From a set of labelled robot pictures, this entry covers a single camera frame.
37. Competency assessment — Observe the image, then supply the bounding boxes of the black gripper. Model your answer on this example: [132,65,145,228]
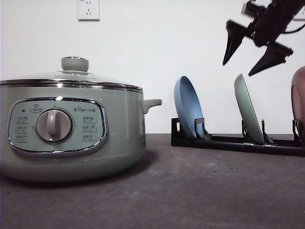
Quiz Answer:
[223,0,305,76]

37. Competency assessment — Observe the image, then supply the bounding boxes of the glass lid with green knob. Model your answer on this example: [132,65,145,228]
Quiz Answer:
[0,56,143,92]

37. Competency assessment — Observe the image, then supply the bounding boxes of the grey table mat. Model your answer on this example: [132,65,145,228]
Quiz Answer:
[0,134,305,229]

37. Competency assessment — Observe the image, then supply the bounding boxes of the green electric steamer pot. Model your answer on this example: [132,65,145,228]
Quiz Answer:
[0,84,162,183]

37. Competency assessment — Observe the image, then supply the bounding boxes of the green plate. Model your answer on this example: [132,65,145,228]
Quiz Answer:
[234,74,264,144]

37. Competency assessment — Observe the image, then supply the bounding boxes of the pink plate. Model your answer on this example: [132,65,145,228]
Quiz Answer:
[291,66,305,139]

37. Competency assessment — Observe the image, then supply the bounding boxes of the black plate rack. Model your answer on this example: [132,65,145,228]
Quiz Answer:
[171,118,305,156]

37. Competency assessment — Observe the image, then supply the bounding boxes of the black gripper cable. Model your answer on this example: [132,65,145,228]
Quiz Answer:
[282,24,305,33]

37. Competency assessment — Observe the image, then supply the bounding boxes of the white wall socket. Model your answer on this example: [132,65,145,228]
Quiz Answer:
[78,0,100,22]
[293,10,305,21]

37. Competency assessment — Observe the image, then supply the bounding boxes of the blue plate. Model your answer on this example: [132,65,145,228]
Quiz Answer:
[174,76,204,138]

